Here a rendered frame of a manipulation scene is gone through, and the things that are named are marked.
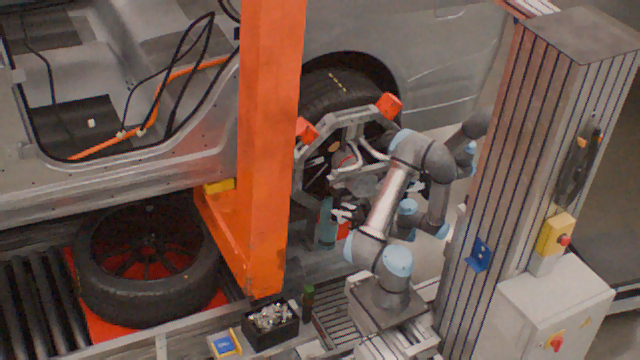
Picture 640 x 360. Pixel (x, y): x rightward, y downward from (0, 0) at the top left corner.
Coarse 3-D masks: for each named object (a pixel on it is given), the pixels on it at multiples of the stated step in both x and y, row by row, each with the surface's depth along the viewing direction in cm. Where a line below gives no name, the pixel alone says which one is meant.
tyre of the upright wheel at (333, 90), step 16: (304, 80) 342; (320, 80) 340; (336, 80) 340; (352, 80) 343; (368, 80) 353; (304, 96) 336; (320, 96) 334; (336, 96) 332; (352, 96) 335; (368, 96) 339; (304, 112) 331; (320, 112) 332; (400, 128) 361; (304, 208) 366
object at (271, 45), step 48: (288, 0) 242; (240, 48) 263; (288, 48) 254; (240, 96) 275; (288, 96) 266; (240, 144) 287; (288, 144) 280; (240, 192) 301; (288, 192) 296; (240, 240) 315
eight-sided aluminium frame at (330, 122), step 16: (336, 112) 332; (352, 112) 335; (368, 112) 334; (320, 128) 332; (336, 128) 330; (304, 144) 333; (304, 160) 333; (384, 176) 365; (304, 192) 353; (320, 208) 357
